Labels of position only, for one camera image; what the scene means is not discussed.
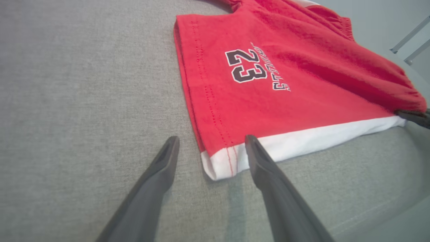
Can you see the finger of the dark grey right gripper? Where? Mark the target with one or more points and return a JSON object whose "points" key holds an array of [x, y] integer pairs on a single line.
{"points": [[418, 118]]}

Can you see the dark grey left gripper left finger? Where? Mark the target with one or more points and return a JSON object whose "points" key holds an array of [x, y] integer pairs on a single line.
{"points": [[144, 205]]}

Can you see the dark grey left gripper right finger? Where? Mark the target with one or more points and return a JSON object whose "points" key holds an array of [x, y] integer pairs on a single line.
{"points": [[285, 211]]}

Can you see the red basketball jersey number 23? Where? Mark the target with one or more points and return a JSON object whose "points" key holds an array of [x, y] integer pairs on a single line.
{"points": [[268, 107]]}

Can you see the grey partition panel beside desk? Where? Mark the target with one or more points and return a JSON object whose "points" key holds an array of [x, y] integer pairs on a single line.
{"points": [[379, 16]]}

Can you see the grey fabric covered work surface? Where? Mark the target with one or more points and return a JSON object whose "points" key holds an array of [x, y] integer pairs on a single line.
{"points": [[84, 101]]}

